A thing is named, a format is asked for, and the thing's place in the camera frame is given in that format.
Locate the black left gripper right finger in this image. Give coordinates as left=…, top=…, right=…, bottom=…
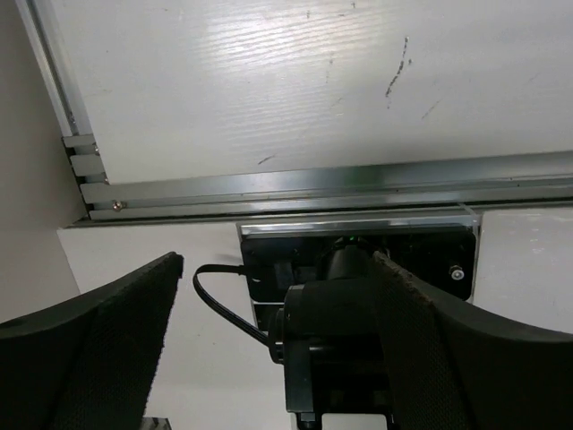
left=371, top=253, right=572, bottom=429

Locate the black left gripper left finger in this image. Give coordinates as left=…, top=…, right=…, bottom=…
left=1, top=253, right=184, bottom=429

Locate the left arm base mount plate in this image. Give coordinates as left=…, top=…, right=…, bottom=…
left=238, top=209, right=481, bottom=331

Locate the black thin cable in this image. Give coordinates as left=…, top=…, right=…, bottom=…
left=192, top=262, right=275, bottom=347

